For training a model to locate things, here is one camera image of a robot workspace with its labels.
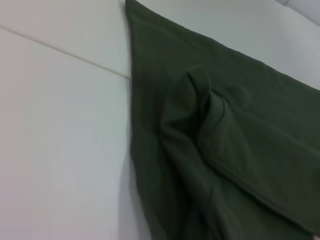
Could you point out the dark green shirt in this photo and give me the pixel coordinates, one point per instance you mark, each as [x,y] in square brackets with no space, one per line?
[212,137]

